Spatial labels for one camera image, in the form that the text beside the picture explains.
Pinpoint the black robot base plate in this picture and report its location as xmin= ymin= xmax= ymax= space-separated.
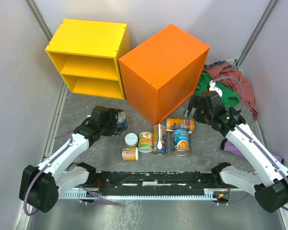
xmin=81 ymin=171 xmax=229 ymax=196

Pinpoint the blue Progresso soup can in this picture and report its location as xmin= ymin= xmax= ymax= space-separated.
xmin=172 ymin=129 xmax=190 ymax=156

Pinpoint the orange label small jar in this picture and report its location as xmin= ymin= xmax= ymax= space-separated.
xmin=122 ymin=147 xmax=139 ymax=161

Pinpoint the green cloth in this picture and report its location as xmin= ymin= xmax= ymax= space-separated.
xmin=195 ymin=72 xmax=240 ymax=109

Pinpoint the green label noodle cup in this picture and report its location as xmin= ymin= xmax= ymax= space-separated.
xmin=138 ymin=132 xmax=153 ymax=153

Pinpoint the white slotted cable duct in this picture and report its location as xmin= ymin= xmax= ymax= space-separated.
xmin=59 ymin=189 xmax=216 ymax=201

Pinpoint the yellow open shelf cabinet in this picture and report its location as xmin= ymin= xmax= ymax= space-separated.
xmin=45 ymin=19 xmax=131 ymax=100

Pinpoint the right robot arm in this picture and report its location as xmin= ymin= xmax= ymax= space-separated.
xmin=185 ymin=91 xmax=288 ymax=213

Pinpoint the purple cloth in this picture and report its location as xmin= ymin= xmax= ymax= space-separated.
xmin=220 ymin=138 xmax=284 ymax=163

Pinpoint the yellow blue upright can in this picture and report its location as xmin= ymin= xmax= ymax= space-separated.
xmin=153 ymin=125 xmax=167 ymax=155

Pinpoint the white lid small jar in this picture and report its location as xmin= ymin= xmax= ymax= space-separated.
xmin=124 ymin=133 xmax=138 ymax=147

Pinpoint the red pink cloth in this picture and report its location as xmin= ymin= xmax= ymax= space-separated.
xmin=204 ymin=60 xmax=259 ymax=120

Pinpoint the white plastic spoon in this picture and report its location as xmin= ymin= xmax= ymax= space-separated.
xmin=157 ymin=124 xmax=163 ymax=150

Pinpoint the orange wooden box cabinet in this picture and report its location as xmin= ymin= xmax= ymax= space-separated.
xmin=119 ymin=24 xmax=210 ymax=125

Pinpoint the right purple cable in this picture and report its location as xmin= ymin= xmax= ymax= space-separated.
xmin=212 ymin=76 xmax=288 ymax=214

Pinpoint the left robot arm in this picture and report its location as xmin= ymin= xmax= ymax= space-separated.
xmin=19 ymin=105 xmax=124 ymax=216

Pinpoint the dark blue soup can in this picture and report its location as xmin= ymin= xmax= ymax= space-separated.
xmin=117 ymin=111 xmax=128 ymax=131

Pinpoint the yellow lying soup can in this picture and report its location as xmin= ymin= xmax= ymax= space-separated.
xmin=166 ymin=118 xmax=195 ymax=132

